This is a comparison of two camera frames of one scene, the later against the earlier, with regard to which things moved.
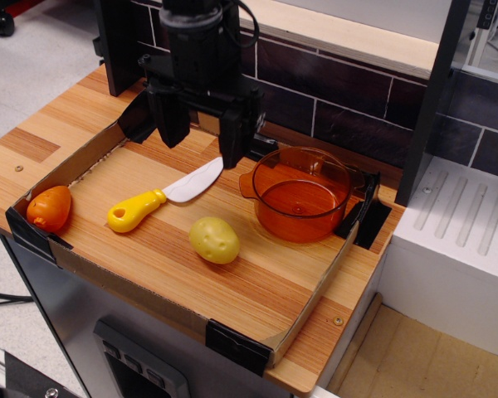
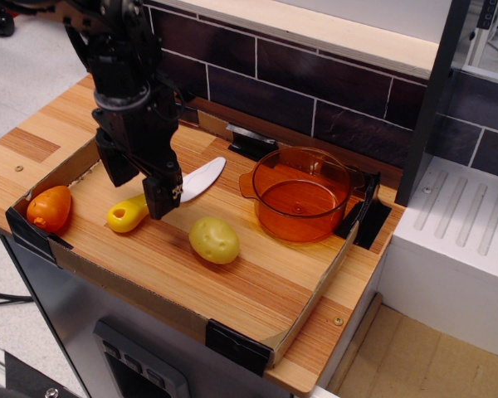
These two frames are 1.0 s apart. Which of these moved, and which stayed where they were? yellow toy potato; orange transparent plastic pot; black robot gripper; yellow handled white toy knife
Moved: black robot gripper
Stayed: orange transparent plastic pot; yellow handled white toy knife; yellow toy potato
